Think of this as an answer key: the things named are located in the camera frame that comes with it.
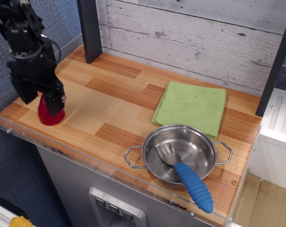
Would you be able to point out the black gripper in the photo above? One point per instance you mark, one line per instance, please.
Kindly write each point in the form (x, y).
(33, 71)

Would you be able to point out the red toy strawberry food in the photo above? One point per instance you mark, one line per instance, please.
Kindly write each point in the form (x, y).
(44, 115)

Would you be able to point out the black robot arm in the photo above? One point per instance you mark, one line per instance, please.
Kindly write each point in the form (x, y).
(21, 27)

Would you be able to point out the clear acrylic table guard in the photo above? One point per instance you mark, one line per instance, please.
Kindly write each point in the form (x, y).
(110, 103)

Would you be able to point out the grey toy cabinet front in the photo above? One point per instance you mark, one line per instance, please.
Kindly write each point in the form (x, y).
(73, 180)

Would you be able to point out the yellow object bottom left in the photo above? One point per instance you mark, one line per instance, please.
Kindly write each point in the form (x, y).
(20, 222)

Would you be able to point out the silver dispenser button panel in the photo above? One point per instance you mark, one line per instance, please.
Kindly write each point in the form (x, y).
(110, 211)

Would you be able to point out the stainless steel pot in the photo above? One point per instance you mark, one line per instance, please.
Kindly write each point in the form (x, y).
(194, 148)

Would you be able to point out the green folded cloth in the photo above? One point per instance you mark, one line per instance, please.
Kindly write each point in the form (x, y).
(196, 106)

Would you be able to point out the white toy sink counter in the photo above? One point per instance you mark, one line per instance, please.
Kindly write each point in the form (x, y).
(268, 157)

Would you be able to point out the dark grey left post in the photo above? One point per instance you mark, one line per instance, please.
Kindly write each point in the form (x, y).
(90, 29)

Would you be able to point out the dark grey post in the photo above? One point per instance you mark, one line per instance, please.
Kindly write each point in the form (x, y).
(273, 76)
(90, 29)

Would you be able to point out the blue handled metal fork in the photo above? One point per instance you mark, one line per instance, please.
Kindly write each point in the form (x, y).
(197, 190)

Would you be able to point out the dark grey right post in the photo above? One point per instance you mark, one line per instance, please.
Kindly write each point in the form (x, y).
(273, 76)

